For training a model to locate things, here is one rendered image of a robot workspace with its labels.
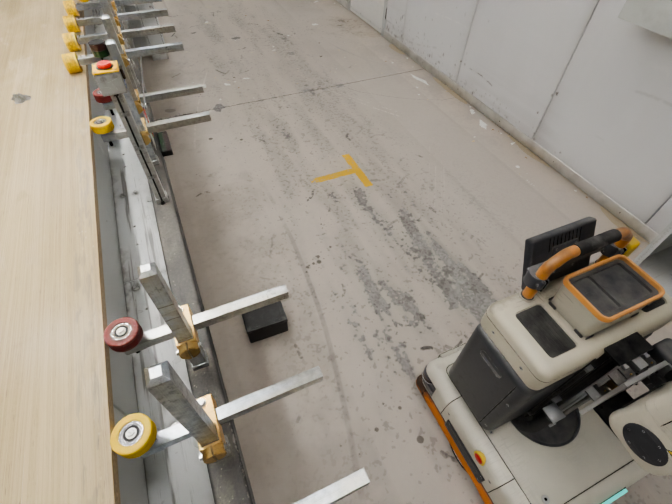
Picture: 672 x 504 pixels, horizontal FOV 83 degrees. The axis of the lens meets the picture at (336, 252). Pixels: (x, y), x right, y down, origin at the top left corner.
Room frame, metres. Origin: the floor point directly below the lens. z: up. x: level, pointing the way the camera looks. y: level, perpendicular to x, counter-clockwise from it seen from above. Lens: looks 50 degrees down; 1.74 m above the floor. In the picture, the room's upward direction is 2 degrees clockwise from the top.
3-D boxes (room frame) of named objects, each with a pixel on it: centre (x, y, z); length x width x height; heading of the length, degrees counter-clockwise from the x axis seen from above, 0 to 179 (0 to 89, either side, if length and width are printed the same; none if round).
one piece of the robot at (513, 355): (0.59, -0.76, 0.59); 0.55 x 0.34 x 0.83; 115
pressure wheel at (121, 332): (0.43, 0.51, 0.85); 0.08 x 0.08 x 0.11
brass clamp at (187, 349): (0.47, 0.38, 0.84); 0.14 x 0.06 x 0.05; 26
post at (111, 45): (1.57, 0.92, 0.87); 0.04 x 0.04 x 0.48; 26
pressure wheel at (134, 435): (0.20, 0.40, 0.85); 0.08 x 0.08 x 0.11
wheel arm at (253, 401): (0.29, 0.22, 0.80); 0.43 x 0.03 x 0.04; 116
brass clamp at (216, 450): (0.24, 0.28, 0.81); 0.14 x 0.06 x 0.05; 26
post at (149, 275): (0.45, 0.37, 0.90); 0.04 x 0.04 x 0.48; 26
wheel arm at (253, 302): (0.51, 0.33, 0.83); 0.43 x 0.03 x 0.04; 116
